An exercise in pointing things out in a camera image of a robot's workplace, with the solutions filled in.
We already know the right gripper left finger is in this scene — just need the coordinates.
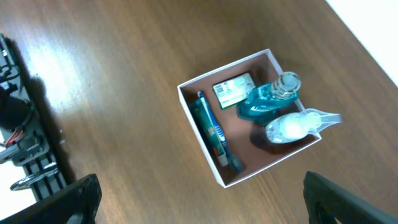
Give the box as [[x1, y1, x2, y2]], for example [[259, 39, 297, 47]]
[[1, 174, 102, 224]]

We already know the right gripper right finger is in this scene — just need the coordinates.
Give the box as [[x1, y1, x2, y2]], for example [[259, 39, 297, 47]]
[[303, 171, 397, 224]]

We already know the clear spray bottle purple liquid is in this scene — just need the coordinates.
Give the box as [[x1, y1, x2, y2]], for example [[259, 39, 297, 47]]
[[265, 108, 342, 144]]

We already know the blue white toothbrush with cap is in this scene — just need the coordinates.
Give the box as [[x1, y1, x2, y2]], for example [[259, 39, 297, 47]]
[[197, 91, 243, 173]]

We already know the teal mouthwash bottle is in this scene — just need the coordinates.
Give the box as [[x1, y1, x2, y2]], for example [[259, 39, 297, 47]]
[[237, 72, 302, 123]]

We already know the green white soap box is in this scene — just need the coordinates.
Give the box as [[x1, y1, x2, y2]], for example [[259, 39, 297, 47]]
[[212, 72, 256, 110]]

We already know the Colgate toothpaste tube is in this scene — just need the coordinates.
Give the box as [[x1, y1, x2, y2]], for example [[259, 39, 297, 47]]
[[190, 100, 229, 167]]

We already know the white square cardboard box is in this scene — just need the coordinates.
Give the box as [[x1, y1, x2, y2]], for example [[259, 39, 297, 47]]
[[177, 49, 321, 188]]

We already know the black equipment rack with cables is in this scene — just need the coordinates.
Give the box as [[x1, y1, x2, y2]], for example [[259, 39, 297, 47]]
[[1, 34, 68, 201]]

